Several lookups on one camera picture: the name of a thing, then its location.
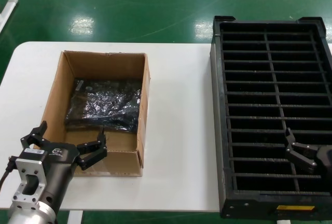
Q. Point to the silver antistatic bag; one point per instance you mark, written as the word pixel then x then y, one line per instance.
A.
pixel 103 104

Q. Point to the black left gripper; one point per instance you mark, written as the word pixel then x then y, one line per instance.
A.
pixel 59 169

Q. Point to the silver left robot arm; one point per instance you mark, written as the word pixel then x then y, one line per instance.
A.
pixel 31 216

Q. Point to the black slotted container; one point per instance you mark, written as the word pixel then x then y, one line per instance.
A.
pixel 220 104

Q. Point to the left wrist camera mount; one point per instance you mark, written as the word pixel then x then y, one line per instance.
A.
pixel 28 167

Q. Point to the white table leg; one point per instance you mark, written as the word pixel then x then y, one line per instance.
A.
pixel 75 215
pixel 280 222

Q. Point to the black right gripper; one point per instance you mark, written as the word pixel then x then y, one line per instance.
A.
pixel 325 160

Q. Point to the brown cardboard box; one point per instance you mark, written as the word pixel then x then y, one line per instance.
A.
pixel 124 161

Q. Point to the white pipe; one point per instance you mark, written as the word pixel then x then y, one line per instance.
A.
pixel 9 7

